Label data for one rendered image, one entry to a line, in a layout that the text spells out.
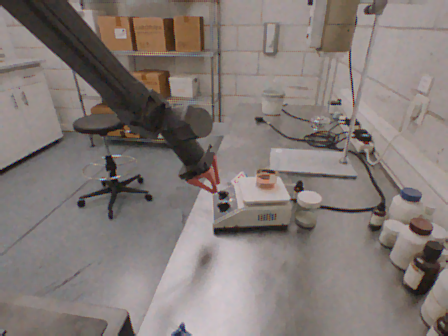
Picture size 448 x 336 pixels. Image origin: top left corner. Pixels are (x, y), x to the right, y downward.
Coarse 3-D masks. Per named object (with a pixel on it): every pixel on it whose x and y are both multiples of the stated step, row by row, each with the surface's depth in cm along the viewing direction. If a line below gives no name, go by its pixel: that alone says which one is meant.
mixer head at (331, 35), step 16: (320, 0) 75; (336, 0) 74; (352, 0) 74; (320, 16) 77; (336, 16) 76; (352, 16) 76; (320, 32) 79; (336, 32) 77; (352, 32) 79; (320, 48) 82; (336, 48) 79
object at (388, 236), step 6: (390, 222) 64; (396, 222) 64; (384, 228) 64; (390, 228) 62; (396, 228) 62; (384, 234) 64; (390, 234) 63; (396, 234) 62; (384, 240) 64; (390, 240) 63; (396, 240) 62; (390, 246) 64
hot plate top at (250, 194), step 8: (240, 184) 72; (248, 184) 72; (280, 184) 72; (240, 192) 70; (248, 192) 69; (256, 192) 69; (264, 192) 69; (272, 192) 69; (280, 192) 69; (248, 200) 66; (256, 200) 66; (264, 200) 66; (272, 200) 66; (280, 200) 66; (288, 200) 66
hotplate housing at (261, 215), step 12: (240, 204) 68; (252, 204) 67; (264, 204) 67; (276, 204) 67; (288, 204) 67; (228, 216) 67; (240, 216) 67; (252, 216) 67; (264, 216) 67; (276, 216) 68; (288, 216) 68; (216, 228) 69; (228, 228) 69; (240, 228) 69; (252, 228) 69
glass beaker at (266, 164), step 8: (256, 160) 67; (264, 160) 72; (272, 160) 71; (256, 168) 68; (264, 168) 66; (272, 168) 66; (256, 176) 69; (264, 176) 67; (272, 176) 68; (256, 184) 70; (264, 184) 69; (272, 184) 69
